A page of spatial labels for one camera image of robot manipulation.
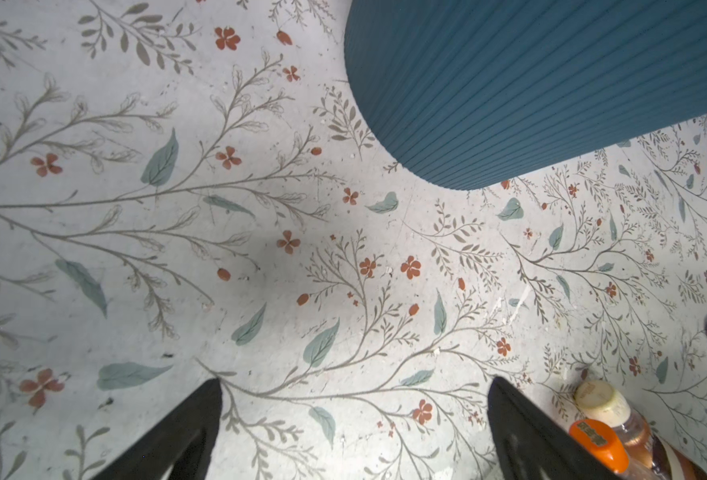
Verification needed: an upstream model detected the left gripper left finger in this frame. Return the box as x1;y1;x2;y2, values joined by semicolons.
96;379;222;479

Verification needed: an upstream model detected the brown tea bottle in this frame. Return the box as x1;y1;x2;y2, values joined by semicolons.
573;380;707;480

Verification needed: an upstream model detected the floral table mat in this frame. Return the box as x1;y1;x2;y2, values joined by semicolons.
0;1;707;479

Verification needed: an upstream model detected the teal bin yellow rim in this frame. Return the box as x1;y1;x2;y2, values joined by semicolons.
344;1;707;190

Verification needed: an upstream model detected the orange label bottle near lime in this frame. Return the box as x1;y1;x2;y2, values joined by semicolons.
569;419;657;480

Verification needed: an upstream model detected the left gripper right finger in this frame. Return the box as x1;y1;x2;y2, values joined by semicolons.
487;377;617;480

